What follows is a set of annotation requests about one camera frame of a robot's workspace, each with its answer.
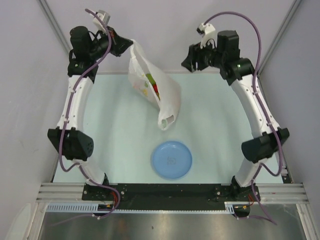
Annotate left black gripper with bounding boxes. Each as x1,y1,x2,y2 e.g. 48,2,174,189
88,26,133,61

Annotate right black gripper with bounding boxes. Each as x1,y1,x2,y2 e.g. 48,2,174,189
180,38,224,74

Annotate white plastic bag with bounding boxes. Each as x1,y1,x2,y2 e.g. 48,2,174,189
128,39,181,131

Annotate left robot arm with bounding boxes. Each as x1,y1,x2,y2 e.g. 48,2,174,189
47,26,133,200

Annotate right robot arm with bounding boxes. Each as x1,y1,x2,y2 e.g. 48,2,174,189
181,28,290,201

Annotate fake green fruit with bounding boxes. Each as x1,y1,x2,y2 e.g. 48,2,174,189
145,73,156,86

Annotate fake red fruit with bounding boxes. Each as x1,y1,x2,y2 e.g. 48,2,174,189
152,83,160,99

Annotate blue plastic plate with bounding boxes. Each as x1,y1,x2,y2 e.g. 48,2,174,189
150,140,193,180

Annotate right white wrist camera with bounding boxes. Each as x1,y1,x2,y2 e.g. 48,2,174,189
196,22,216,49

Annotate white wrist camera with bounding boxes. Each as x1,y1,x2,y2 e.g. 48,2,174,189
196,22,216,49
92,10,111,34

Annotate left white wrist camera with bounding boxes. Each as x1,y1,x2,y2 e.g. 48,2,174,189
92,10,111,34

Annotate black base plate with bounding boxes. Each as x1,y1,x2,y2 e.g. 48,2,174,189
81,183,261,216

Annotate aluminium frame rail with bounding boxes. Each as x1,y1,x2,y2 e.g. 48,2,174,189
36,183,309,205

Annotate white slotted cable duct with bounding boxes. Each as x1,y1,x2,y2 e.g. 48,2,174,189
46,202,235,214

